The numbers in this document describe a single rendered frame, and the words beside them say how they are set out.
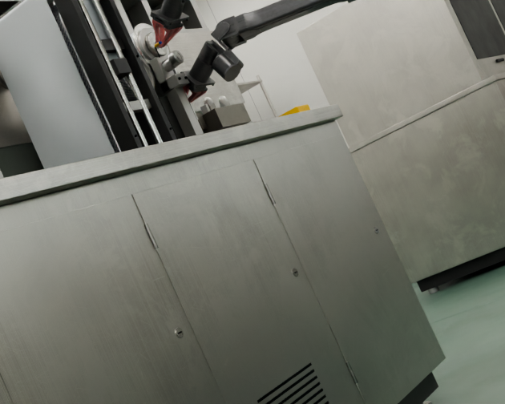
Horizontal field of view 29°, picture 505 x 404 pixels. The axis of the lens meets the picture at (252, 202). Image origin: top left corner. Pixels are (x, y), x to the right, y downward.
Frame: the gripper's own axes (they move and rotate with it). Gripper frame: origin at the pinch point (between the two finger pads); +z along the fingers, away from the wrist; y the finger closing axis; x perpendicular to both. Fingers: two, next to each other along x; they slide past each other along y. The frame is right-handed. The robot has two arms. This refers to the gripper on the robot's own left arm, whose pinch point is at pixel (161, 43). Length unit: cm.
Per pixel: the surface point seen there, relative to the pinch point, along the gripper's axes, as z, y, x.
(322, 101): 180, 443, 100
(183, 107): 10.6, -5.5, -15.3
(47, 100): 13.7, -34.6, 7.4
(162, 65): 3.6, -4.0, -4.5
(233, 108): 15.3, 18.8, -18.9
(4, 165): 35, -40, 12
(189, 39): 27, 74, 31
